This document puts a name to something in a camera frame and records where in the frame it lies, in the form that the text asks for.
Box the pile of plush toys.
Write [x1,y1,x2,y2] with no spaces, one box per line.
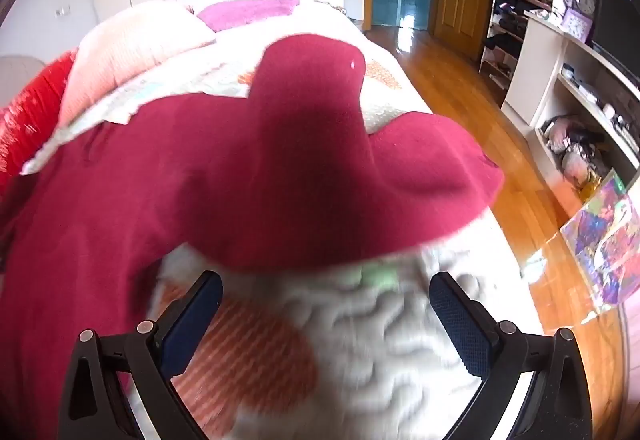
[542,115,608,186]

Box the patchwork heart quilt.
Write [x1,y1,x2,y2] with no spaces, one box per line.
[20,0,551,440]

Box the magenta pillow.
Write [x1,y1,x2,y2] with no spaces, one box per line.
[196,0,301,33]

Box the dark red garment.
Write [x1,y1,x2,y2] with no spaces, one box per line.
[0,34,505,440]

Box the white shelving unit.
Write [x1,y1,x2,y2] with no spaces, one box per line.
[501,12,640,206]

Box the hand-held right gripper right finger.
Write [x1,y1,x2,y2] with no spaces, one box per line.
[429,271,596,440]

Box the red floral comforter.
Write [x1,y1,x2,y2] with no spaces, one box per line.
[0,49,80,193]

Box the black television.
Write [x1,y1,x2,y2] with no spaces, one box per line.
[591,0,640,66]

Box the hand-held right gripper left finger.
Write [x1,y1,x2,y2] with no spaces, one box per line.
[59,270,224,440]

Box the pink knitted pillow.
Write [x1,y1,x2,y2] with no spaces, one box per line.
[59,2,218,128]

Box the colourful painting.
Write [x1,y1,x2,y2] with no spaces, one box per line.
[560,170,640,313]

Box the open rack with clothes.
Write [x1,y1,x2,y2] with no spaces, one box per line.
[479,0,571,80]

